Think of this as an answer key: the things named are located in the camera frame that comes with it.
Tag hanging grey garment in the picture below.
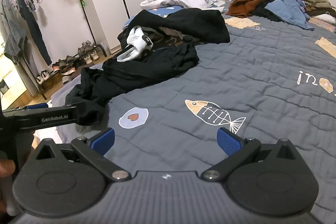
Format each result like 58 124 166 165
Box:
4 17 28 65

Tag white printed bedspread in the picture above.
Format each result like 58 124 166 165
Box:
33 128 63 146

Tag white wardrobe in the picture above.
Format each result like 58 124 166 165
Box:
77 0 165 55

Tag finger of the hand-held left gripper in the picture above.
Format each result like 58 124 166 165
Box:
26 103 50 110

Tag grey printed quilt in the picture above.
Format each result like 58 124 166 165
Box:
51 1 336 224

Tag black clothes rack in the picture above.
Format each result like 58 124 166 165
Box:
1 0 106 101

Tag white pillow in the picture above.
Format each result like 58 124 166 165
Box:
313 12 336 26

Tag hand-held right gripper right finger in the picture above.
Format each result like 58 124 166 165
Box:
201 127 300 183

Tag black T-shirt with white letters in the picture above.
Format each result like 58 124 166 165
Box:
65 43 200 127

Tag blue printed pillow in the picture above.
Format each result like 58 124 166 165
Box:
122 4 185 30

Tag hanging dark pants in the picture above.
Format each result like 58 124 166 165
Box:
17 0 53 66

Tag row of shoes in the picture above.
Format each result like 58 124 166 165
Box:
35 40 101 86

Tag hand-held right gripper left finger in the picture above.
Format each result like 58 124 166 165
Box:
33 128 132 183

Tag dark brown patterned garment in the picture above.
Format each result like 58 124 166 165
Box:
147 27 196 52

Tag large black garment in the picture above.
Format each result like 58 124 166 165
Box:
118 9 231 56

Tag light blue garment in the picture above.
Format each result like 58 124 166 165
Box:
264 0 315 30

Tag white and black garment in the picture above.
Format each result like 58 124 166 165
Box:
116 26 154 62

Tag person's left hand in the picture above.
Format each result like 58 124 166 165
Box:
0 160 16 178

